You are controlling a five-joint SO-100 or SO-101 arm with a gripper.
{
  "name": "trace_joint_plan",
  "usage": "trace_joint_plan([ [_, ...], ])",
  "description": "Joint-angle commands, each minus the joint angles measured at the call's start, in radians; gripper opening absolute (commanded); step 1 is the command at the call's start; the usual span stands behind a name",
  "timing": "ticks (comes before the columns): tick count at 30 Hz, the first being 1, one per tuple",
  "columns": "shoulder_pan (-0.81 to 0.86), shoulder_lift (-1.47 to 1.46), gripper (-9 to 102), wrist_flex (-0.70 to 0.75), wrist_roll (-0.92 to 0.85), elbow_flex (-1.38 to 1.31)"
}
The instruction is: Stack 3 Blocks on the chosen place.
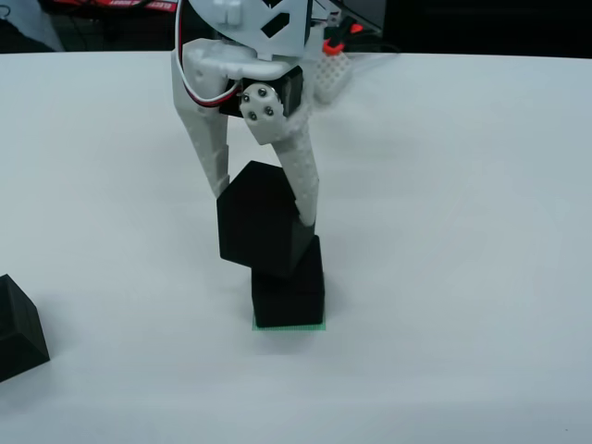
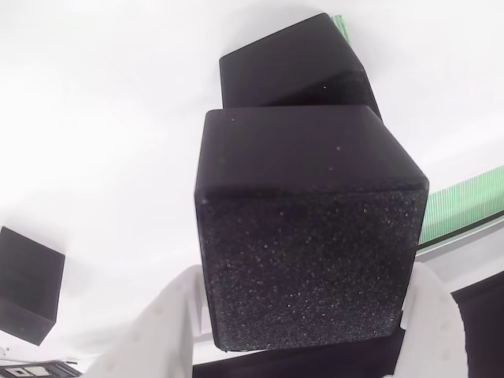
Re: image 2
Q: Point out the green striped edge strip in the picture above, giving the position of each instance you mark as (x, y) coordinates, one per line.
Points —
(460, 208)

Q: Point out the silver aluminium table rail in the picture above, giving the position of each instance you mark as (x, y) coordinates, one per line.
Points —
(464, 248)

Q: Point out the green striped square marker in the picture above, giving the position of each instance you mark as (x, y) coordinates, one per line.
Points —
(342, 29)

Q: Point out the smooth black cube block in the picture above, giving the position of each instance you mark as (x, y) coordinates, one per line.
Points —
(307, 236)
(283, 67)

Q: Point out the grey slotted bracket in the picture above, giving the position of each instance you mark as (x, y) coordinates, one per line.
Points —
(39, 368)

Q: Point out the black cube block with seams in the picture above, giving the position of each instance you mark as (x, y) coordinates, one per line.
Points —
(27, 283)

